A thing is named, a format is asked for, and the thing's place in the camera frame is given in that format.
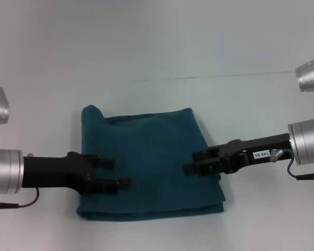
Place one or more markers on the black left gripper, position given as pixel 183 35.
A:
pixel 57 172

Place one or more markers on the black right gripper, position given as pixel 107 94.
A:
pixel 251 155

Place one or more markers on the teal blue t-shirt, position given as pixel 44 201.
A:
pixel 146 157

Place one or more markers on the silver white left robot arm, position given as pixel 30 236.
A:
pixel 5 171

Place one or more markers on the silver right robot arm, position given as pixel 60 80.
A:
pixel 308 141

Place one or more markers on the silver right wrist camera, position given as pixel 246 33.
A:
pixel 311 75

